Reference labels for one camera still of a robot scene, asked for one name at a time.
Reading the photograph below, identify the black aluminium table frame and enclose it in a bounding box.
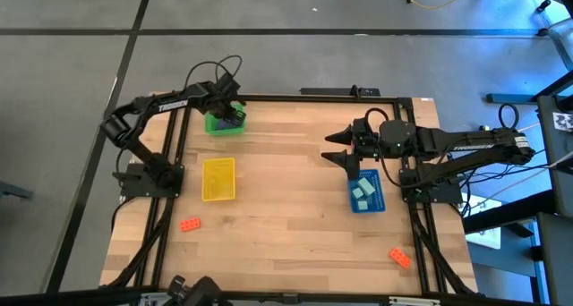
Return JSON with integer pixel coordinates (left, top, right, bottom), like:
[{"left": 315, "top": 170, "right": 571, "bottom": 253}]
[{"left": 100, "top": 90, "right": 478, "bottom": 306}]

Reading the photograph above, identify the large teal toy brick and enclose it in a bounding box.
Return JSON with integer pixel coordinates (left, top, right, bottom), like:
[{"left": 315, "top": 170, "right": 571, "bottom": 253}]
[{"left": 356, "top": 176, "right": 376, "bottom": 197}]

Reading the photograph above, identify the blue plastic basket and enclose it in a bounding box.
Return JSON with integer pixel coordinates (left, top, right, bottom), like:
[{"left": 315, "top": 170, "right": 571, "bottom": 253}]
[{"left": 346, "top": 168, "right": 387, "bottom": 215}]

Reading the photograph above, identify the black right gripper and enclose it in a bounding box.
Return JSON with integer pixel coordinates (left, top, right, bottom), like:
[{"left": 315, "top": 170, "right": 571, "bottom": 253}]
[{"left": 320, "top": 116, "right": 382, "bottom": 181}]

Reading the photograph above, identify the green plastic basket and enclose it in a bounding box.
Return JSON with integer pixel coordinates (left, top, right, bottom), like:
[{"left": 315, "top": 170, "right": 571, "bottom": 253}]
[{"left": 204, "top": 101, "right": 248, "bottom": 137}]

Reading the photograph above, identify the black flat bar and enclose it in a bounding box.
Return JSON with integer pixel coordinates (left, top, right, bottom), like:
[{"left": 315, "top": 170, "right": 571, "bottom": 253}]
[{"left": 299, "top": 85, "right": 381, "bottom": 98}]

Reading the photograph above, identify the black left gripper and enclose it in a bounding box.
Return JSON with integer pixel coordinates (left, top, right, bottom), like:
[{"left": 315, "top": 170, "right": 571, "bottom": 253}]
[{"left": 210, "top": 72, "right": 248, "bottom": 127}]

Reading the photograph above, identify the black looped cable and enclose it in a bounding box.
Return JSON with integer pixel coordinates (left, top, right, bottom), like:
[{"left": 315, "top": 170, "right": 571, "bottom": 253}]
[
  {"left": 184, "top": 54, "right": 244, "bottom": 90},
  {"left": 498, "top": 102, "right": 520, "bottom": 131}
]

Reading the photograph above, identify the black bulky object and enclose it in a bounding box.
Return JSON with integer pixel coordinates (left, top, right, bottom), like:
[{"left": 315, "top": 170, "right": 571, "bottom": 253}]
[{"left": 166, "top": 274, "right": 223, "bottom": 306}]

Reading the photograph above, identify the black side table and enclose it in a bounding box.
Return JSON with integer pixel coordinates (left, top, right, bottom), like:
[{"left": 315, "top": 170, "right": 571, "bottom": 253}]
[{"left": 535, "top": 93, "right": 573, "bottom": 217}]

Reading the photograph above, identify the yellow plastic basket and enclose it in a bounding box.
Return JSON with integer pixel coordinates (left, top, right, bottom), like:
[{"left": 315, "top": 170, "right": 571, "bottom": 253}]
[{"left": 201, "top": 157, "right": 236, "bottom": 203}]

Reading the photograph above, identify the orange toy brick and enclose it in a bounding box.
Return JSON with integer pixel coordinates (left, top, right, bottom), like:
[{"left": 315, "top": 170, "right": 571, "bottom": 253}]
[
  {"left": 388, "top": 247, "right": 412, "bottom": 270},
  {"left": 179, "top": 217, "right": 202, "bottom": 234}
]

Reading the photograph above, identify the black and white tag marker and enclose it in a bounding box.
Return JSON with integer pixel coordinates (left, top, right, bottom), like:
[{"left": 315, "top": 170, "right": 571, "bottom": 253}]
[{"left": 552, "top": 111, "right": 573, "bottom": 132}]

